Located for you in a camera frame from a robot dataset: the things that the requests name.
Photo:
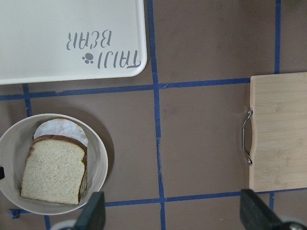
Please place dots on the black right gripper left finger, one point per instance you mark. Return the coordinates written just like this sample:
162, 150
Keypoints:
93, 216

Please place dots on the cream bear serving tray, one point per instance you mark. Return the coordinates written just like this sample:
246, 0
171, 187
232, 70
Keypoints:
63, 40

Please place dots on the wooden cutting board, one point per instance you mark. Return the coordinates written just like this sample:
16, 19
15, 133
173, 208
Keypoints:
278, 115

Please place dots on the white bread slice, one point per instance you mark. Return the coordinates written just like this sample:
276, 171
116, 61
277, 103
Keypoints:
55, 170

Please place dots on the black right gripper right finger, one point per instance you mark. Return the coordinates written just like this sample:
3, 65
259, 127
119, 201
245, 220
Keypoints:
256, 215

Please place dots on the cream round plate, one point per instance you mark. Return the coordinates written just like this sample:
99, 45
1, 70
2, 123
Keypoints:
14, 146

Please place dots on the fried egg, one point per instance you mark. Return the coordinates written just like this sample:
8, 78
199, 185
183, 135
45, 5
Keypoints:
62, 127

